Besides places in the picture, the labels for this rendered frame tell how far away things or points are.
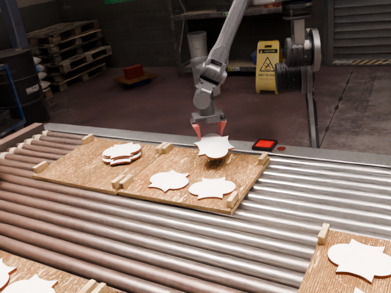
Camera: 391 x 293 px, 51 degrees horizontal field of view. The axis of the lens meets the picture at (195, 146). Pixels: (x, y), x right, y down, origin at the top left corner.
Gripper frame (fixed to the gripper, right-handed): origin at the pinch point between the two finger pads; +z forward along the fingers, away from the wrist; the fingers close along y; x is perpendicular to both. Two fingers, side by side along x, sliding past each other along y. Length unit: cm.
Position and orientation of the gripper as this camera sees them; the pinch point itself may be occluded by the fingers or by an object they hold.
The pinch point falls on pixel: (210, 136)
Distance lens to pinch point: 147.1
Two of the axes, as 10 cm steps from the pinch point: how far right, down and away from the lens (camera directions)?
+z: 1.3, 8.9, 4.3
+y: 9.8, -2.0, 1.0
